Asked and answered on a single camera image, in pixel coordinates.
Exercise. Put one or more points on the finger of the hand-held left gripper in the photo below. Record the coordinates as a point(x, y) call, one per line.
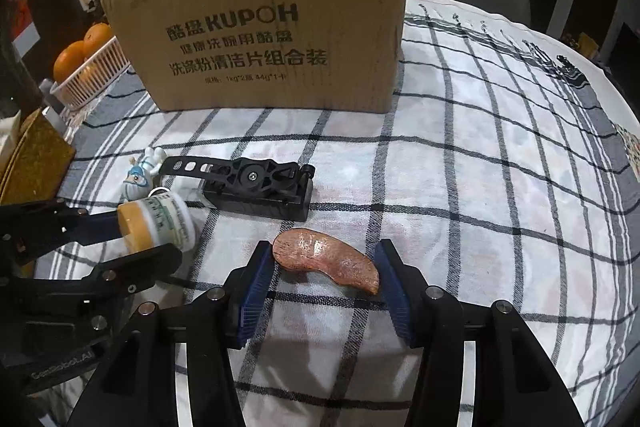
point(150, 264)
point(100, 227)

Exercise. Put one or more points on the small astronaut figurine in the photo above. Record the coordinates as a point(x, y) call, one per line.
point(142, 172)

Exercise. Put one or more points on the white plastic fruit basket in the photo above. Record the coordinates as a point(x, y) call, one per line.
point(95, 77)

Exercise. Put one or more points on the woven wicker tissue box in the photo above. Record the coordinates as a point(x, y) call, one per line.
point(35, 157)

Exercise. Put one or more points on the black plastic mount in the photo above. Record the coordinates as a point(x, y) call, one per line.
point(250, 184)

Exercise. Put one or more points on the grey white plaid cloth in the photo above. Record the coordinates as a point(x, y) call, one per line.
point(475, 207)

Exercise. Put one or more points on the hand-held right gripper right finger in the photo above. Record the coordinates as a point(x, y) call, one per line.
point(400, 297)

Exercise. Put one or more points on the orange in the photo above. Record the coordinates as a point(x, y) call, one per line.
point(98, 38)
point(69, 59)

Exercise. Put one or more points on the white jar with tan lid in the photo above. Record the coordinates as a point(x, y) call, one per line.
point(160, 222)

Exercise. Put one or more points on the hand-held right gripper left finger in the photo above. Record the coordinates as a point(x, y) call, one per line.
point(252, 297)

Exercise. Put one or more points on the brown cardboard box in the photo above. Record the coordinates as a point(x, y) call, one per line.
point(260, 32)

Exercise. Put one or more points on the patterned floral placemat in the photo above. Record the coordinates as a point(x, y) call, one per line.
point(629, 152)

